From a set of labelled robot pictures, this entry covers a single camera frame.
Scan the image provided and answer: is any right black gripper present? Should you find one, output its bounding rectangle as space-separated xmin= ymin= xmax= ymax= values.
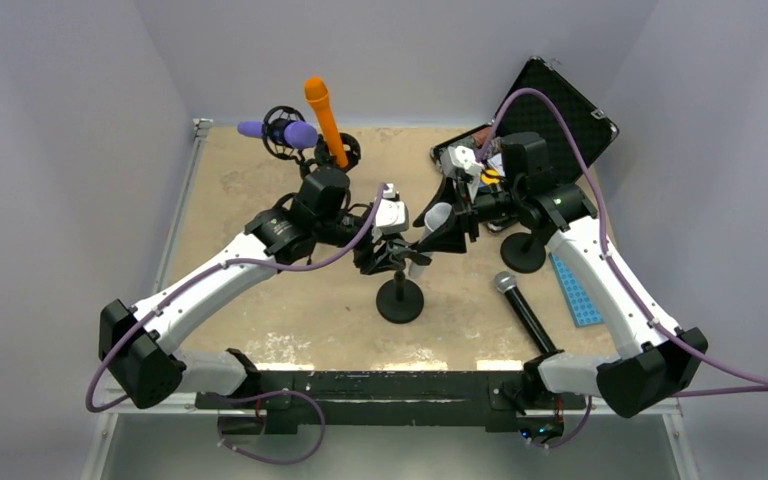
xmin=413 ymin=172 xmax=523 ymax=253

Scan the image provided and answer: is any black clip stand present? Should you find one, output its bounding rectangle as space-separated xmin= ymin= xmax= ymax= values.
xmin=500 ymin=232 xmax=547 ymax=274
xmin=375 ymin=262 xmax=424 ymax=324

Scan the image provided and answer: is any black silver-mesh microphone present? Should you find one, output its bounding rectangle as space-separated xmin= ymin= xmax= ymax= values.
xmin=493 ymin=271 xmax=558 ymax=354

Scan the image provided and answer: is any white microphone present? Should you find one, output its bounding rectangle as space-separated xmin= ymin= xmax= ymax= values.
xmin=407 ymin=202 xmax=453 ymax=280

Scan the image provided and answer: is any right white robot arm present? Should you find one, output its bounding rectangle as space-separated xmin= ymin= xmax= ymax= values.
xmin=414 ymin=132 xmax=708 ymax=418

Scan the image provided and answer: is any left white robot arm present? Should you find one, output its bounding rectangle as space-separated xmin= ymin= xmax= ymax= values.
xmin=98 ymin=167 xmax=431 ymax=409

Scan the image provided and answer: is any purple microphone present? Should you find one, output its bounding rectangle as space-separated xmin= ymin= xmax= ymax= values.
xmin=236 ymin=119 xmax=319 ymax=150

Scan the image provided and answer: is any orange microphone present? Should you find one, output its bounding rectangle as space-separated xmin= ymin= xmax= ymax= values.
xmin=304 ymin=77 xmax=349 ymax=168

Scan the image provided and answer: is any yellow dealer chip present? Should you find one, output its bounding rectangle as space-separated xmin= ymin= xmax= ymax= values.
xmin=481 ymin=169 xmax=502 ymax=185

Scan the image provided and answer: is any black poker chip case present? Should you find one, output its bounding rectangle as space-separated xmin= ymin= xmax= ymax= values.
xmin=429 ymin=56 xmax=619 ymax=183

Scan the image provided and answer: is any blue lego baseplate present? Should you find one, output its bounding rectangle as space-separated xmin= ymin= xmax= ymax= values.
xmin=549 ymin=254 xmax=604 ymax=328

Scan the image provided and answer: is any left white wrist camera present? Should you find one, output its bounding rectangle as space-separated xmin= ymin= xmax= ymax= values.
xmin=373 ymin=183 xmax=410 ymax=235

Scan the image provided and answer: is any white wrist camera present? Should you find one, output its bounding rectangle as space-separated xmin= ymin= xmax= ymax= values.
xmin=439 ymin=146 xmax=484 ymax=181
xmin=373 ymin=183 xmax=410 ymax=235

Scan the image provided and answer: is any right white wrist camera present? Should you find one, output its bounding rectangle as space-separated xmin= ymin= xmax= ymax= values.
xmin=439 ymin=146 xmax=484 ymax=181

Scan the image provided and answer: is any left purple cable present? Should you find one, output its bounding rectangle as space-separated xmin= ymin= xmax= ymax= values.
xmin=84 ymin=183 xmax=389 ymax=466

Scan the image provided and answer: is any purple cable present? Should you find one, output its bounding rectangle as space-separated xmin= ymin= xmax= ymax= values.
xmin=84 ymin=183 xmax=389 ymax=466
xmin=476 ymin=87 xmax=768 ymax=452

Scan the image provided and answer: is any round-base shock-mount stand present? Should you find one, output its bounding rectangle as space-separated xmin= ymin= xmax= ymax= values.
xmin=306 ymin=132 xmax=363 ymax=174

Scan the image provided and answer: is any black tripod shock-mount stand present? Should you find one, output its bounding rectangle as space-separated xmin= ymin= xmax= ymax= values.
xmin=261 ymin=105 xmax=330 ymax=178

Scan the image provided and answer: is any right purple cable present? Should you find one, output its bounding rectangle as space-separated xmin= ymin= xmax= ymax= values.
xmin=476 ymin=87 xmax=768 ymax=452

